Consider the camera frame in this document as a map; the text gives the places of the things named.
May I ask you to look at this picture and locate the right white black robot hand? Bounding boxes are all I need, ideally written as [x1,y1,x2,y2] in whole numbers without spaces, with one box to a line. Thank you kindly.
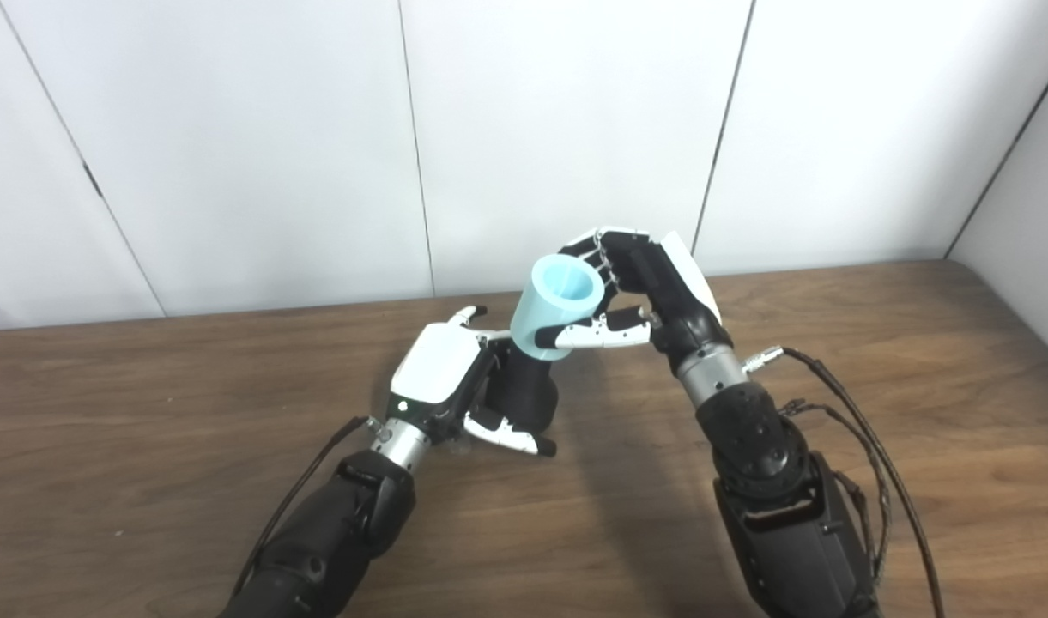
[541,227,736,376]

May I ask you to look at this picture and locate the black flared nozzle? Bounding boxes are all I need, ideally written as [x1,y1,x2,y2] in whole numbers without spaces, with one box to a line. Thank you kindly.
[485,337,560,435]

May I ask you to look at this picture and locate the light blue cylinder cup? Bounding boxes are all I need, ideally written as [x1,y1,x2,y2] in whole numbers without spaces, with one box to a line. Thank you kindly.
[510,255,609,360]

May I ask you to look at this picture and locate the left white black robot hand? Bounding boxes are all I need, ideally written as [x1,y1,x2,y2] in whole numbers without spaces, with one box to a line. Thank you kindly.
[385,306,557,457]

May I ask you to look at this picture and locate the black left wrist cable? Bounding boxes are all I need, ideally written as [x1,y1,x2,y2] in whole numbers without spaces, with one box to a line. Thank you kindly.
[229,416,379,602]

